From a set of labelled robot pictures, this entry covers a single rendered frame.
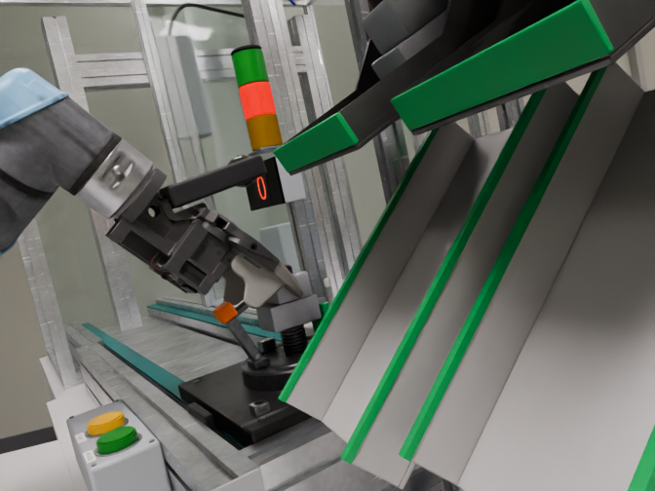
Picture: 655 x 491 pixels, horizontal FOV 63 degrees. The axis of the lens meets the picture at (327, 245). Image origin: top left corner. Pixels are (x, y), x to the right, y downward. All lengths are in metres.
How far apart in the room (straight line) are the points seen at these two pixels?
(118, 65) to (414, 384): 1.53
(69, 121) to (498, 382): 0.43
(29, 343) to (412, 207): 3.58
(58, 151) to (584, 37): 0.46
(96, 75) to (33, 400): 2.68
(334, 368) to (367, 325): 0.04
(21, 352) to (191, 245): 3.41
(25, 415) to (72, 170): 3.55
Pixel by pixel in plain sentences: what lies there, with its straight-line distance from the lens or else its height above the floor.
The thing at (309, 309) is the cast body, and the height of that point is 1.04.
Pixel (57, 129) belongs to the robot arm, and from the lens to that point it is 0.56.
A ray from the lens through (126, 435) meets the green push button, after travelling 0.61.
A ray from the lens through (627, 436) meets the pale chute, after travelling 0.29.
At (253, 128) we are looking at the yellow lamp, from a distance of 0.86.
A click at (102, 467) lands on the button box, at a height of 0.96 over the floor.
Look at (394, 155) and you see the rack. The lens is 0.48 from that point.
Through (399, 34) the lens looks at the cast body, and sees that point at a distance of 0.41.
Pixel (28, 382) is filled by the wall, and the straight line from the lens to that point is 3.99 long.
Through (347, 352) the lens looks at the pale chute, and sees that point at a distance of 0.45.
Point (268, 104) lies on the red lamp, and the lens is 0.86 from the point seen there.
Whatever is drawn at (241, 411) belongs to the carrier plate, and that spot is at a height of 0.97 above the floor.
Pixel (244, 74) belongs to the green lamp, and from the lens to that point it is 0.87.
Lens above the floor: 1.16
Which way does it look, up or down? 5 degrees down
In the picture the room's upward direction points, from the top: 12 degrees counter-clockwise
